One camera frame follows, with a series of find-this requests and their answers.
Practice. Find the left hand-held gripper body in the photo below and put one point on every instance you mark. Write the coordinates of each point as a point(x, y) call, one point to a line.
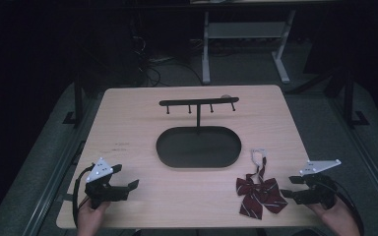
point(102, 191)

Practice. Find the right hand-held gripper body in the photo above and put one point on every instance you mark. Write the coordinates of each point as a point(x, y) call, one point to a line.
point(318, 190)

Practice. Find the maroon striped bow tie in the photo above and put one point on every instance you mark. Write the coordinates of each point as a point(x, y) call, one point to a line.
point(259, 193)

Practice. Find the black hook stand with tray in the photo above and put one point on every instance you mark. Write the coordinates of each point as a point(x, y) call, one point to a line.
point(198, 147)

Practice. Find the person's left hand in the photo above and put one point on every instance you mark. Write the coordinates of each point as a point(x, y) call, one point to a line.
point(91, 218)

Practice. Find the person's right hand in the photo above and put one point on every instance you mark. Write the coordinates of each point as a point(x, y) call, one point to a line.
point(336, 219)

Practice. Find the black metal stand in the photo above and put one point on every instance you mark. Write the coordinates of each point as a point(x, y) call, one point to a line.
point(77, 98)
point(350, 98)

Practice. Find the small grey round object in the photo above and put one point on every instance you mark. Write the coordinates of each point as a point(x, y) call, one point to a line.
point(225, 96)

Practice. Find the white metal desk frame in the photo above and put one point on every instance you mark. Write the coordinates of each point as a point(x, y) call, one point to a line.
point(247, 30)

